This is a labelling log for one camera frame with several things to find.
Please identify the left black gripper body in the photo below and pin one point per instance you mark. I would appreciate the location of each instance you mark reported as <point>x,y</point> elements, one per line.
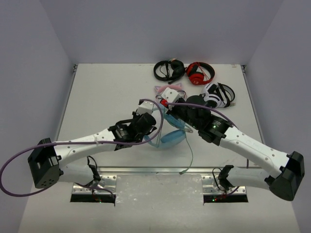
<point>150,120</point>

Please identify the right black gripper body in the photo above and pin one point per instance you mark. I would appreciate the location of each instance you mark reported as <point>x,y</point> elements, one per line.
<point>181,112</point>

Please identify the light blue headphones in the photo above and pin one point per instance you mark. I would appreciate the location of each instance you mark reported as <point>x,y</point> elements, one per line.
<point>173,138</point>

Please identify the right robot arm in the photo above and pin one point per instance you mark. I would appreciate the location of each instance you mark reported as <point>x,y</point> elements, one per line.
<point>279,172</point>

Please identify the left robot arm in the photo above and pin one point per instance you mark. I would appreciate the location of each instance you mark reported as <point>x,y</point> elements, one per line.
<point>53,162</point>

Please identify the white black striped headphones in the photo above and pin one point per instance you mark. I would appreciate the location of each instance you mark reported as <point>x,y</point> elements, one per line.
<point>218,95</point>

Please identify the red headphones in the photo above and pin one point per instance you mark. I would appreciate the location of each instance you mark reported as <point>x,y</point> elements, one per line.
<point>200,73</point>

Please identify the pink cat ear headphones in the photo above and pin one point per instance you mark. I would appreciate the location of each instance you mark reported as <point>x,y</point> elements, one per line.
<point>178,87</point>

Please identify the black headset with microphone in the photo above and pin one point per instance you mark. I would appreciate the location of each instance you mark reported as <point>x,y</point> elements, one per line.
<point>169,70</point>

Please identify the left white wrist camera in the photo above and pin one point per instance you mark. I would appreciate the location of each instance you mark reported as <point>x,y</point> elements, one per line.
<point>144,107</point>

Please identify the aluminium table rail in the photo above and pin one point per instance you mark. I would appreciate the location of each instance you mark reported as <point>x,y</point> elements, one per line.
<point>154,170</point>

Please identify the left metal mounting bracket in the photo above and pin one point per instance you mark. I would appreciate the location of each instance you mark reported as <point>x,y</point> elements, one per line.
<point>106,185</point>

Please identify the metal mounting bracket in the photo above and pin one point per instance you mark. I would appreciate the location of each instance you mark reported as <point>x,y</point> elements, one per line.
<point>106,185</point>
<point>210,188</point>

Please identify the right metal mounting bracket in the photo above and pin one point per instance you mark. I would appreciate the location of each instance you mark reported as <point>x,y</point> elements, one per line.
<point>210,188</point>

